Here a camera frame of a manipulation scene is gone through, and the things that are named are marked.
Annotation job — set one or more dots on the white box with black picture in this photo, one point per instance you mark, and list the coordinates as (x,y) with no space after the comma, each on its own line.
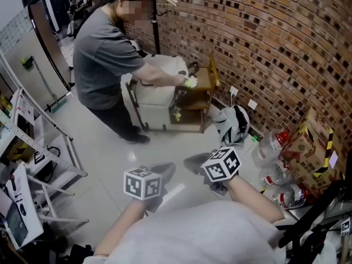
(20,213)

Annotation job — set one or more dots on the clear bottle with red label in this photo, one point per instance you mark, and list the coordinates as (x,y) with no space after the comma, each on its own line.
(290,197)
(276,173)
(268,148)

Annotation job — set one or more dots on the cardboard box with striped tape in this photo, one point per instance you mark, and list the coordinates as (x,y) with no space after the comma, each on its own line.
(313,139)

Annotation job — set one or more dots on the grey metal shelf rack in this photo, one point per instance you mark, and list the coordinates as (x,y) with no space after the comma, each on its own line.
(30,147)

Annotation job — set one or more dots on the black tripod stand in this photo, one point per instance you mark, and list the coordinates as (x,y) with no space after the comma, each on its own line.
(316,224)

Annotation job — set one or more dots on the person's left forearm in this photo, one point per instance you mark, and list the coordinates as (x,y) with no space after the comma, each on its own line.
(121,227)

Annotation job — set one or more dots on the white carton box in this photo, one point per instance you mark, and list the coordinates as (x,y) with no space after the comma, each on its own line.
(26,111)

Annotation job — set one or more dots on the white tag on tripod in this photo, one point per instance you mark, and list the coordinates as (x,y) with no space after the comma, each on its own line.
(346,226)

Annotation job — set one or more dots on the small green item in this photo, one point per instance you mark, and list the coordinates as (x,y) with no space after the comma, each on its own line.
(255,138)

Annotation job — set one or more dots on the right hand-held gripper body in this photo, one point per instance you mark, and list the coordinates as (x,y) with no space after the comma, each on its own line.
(221,165)

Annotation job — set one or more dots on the yellow and black box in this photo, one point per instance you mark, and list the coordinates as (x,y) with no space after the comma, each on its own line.
(17,148)

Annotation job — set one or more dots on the grey door panel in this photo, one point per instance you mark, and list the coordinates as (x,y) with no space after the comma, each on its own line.
(48,51)

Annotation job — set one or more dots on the beige backpack bag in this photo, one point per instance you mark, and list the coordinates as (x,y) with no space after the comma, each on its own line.
(154,98)

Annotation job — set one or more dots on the wooden chair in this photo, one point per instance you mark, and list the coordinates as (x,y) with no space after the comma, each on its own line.
(204,77)

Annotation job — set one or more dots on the black coat stand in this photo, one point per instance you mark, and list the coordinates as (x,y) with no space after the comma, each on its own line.
(156,32)

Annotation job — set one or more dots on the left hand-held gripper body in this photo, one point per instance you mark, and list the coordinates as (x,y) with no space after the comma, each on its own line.
(142,184)

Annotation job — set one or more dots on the person's white shirt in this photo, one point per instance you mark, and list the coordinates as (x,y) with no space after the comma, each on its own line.
(192,235)

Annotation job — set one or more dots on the white wall socket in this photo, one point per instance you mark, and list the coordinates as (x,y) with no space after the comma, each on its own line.
(234,91)
(252,104)

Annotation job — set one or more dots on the brown cardboard box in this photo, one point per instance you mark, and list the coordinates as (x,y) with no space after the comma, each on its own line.
(308,172)

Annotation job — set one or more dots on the yellow green hanging item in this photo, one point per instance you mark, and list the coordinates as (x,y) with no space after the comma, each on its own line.
(27,62)

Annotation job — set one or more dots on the white and black bag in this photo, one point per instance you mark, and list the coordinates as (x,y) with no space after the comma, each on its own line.
(230,125)

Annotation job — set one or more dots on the person's right forearm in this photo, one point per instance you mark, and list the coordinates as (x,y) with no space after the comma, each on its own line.
(254,198)

